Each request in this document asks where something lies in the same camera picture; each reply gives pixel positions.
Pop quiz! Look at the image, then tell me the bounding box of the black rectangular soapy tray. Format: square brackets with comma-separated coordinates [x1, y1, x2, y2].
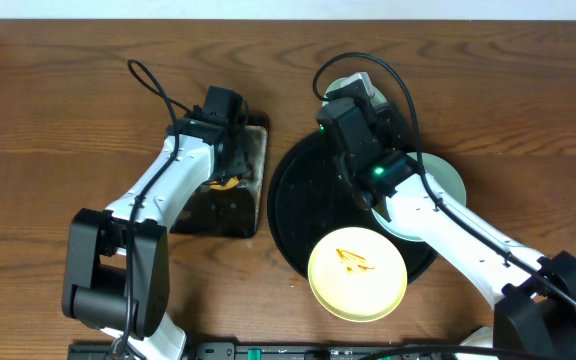
[171, 111, 270, 239]

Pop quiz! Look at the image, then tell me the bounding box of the light blue plate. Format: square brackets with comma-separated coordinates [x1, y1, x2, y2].
[326, 77, 387, 107]
[372, 153, 467, 242]

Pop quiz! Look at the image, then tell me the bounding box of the orange green sponge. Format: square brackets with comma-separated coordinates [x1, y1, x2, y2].
[209, 177, 240, 191]

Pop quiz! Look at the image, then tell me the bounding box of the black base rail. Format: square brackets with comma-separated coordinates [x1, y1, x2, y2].
[67, 342, 457, 360]

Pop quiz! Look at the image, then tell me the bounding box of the black round tray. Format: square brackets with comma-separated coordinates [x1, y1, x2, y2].
[267, 133, 437, 282]

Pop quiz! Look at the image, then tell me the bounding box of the yellow plate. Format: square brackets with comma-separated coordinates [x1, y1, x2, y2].
[307, 227, 408, 322]

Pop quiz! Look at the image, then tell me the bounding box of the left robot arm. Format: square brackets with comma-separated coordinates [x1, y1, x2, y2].
[62, 110, 268, 359]

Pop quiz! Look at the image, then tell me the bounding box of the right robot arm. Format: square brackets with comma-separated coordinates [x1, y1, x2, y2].
[316, 93, 576, 359]

